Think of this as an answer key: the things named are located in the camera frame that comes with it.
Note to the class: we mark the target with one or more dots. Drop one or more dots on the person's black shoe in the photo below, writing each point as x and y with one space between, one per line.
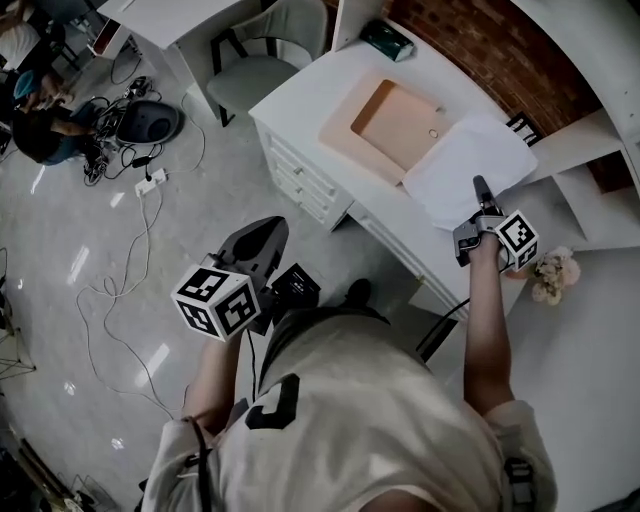
360 291

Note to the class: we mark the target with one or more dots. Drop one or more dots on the white desk with drawers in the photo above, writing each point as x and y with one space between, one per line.
310 100

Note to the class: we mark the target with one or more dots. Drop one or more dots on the white table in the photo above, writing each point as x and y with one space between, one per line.
160 20

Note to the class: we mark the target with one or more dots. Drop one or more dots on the white power strip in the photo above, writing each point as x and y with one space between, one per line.
151 181

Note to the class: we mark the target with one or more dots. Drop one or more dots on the grey round device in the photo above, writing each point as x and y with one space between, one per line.
147 122

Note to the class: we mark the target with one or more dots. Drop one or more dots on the cream flower bouquet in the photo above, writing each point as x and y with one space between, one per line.
555 272

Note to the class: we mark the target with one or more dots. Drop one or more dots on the person's white t-shirt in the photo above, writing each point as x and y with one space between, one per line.
350 425

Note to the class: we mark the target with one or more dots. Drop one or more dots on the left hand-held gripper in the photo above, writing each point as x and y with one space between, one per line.
215 300

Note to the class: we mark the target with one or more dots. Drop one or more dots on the black and white card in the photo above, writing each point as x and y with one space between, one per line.
522 129

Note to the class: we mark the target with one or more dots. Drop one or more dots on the white shelf unit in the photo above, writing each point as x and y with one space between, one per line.
595 135

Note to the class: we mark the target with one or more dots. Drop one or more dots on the person's right forearm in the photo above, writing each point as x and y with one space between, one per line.
487 325

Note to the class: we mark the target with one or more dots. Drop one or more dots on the dark green box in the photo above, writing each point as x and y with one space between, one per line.
387 37

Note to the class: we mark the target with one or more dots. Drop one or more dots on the grey chair with black legs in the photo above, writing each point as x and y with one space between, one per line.
255 75

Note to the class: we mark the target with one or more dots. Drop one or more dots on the white sheet of paper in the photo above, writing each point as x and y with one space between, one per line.
465 160

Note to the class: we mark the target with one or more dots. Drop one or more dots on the person's left forearm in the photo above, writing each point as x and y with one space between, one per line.
215 380

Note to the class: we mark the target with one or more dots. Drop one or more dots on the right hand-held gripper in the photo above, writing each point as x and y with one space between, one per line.
517 237

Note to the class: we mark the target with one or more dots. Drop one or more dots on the black camera box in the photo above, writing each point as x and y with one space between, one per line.
296 284

